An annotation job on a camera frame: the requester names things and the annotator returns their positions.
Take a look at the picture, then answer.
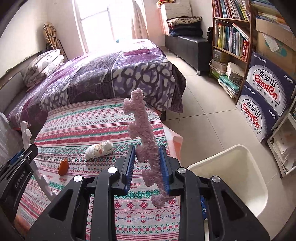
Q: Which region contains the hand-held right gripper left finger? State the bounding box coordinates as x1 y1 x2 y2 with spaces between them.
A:
27 145 136 241

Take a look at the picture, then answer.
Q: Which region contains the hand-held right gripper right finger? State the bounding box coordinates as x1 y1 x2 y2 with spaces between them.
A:
159 145 270 241

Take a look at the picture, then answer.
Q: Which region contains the glass balcony door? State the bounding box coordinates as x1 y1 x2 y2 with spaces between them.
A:
72 0 139 52

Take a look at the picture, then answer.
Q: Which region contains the white toothed plastic piece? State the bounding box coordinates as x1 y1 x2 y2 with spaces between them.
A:
20 120 58 202

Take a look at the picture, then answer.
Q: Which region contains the stack of books and papers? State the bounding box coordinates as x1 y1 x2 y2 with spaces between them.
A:
209 50 245 99

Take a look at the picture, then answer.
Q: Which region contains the white shelf with papers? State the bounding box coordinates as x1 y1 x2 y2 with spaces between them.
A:
267 109 296 178

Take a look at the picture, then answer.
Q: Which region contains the black bench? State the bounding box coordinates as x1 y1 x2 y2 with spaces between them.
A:
165 35 210 75

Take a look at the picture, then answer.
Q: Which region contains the blue white water carton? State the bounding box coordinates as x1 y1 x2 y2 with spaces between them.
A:
236 81 287 143
245 52 296 116

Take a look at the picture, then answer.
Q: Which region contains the light pink curtain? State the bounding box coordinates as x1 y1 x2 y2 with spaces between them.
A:
131 0 149 40

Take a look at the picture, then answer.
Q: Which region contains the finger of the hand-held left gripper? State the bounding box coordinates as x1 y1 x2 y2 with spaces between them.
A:
0 144 38 176

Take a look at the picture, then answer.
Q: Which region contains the orange peel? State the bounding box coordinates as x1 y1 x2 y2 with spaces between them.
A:
58 158 69 176

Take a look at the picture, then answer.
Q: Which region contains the brown cardboard box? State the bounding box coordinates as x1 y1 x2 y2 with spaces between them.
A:
255 17 296 72

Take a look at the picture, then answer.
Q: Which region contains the white floral tissue wad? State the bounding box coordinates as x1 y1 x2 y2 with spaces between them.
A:
84 141 114 159

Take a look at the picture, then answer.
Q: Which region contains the white plastic bin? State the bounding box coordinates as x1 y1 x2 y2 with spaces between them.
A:
186 144 269 241

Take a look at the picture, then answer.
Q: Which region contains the purple patterned bed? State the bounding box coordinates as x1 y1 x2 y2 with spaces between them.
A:
7 38 186 130

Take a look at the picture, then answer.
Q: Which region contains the dark blue folded blanket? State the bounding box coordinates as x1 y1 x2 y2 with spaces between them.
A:
169 22 203 37

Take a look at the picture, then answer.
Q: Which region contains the white floral folded quilt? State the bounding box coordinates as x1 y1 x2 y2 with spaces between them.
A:
23 49 65 85

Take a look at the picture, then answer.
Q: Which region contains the patterned folded blanket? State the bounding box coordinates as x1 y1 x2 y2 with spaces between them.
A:
166 16 202 26

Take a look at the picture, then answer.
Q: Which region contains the row of colourful books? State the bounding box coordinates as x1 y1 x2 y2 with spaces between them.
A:
214 20 250 59

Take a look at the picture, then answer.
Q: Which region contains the grey quilted cushion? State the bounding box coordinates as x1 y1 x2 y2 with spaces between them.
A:
0 112 25 166

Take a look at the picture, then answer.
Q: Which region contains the pink fluffy yarn strip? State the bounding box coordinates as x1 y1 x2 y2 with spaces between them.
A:
122 88 170 208

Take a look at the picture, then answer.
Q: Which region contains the row of tall books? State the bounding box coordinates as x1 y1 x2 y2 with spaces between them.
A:
213 0 251 20

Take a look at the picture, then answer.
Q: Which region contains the beige plaid cloth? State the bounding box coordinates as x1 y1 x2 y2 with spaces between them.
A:
43 22 61 50

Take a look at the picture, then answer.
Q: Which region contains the wooden bookshelf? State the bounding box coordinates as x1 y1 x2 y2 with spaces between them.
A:
209 0 256 105

